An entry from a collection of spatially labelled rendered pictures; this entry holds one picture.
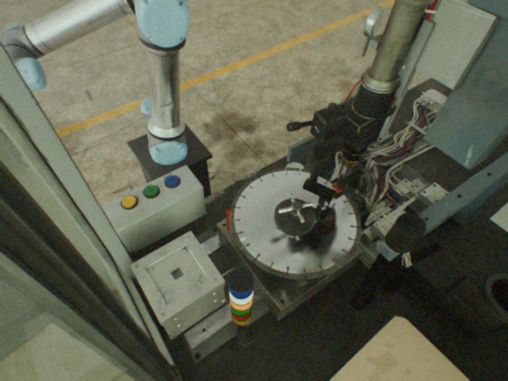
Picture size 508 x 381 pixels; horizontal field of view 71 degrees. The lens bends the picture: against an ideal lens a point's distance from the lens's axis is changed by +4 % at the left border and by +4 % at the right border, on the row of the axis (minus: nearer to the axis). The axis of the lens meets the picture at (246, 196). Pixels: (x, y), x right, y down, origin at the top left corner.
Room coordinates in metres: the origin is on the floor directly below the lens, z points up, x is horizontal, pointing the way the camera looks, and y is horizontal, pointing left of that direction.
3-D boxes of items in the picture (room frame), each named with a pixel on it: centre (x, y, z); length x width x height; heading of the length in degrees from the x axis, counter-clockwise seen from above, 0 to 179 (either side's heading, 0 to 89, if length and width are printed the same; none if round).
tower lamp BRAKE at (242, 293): (0.24, 0.01, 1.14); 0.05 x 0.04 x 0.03; 35
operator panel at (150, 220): (0.61, 0.28, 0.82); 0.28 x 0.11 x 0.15; 125
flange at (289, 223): (0.51, -0.13, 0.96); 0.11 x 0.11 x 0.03
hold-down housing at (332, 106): (0.57, -0.18, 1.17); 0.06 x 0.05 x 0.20; 116
